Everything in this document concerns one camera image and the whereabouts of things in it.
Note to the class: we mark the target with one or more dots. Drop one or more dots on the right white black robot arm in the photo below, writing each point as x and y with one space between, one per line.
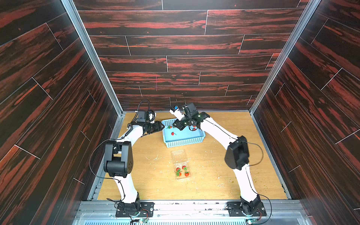
237 152

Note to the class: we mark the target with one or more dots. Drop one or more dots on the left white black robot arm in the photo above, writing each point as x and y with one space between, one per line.
119 163

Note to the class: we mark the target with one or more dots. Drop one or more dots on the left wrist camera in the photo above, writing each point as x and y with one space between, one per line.
146 116

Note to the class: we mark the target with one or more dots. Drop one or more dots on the aluminium front rail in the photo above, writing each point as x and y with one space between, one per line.
192 212

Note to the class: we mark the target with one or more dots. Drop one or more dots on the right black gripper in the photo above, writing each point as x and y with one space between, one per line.
185 123

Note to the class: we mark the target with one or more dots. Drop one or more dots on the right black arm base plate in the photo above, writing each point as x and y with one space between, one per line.
243 209

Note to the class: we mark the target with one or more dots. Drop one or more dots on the clear plastic clamshell container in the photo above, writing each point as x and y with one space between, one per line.
179 159

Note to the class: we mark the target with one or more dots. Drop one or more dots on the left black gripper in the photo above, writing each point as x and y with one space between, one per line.
157 127

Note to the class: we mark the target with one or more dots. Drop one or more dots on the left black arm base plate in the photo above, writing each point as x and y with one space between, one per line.
135 210

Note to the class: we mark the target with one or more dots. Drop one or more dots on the light blue plastic basket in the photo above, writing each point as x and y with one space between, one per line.
182 137

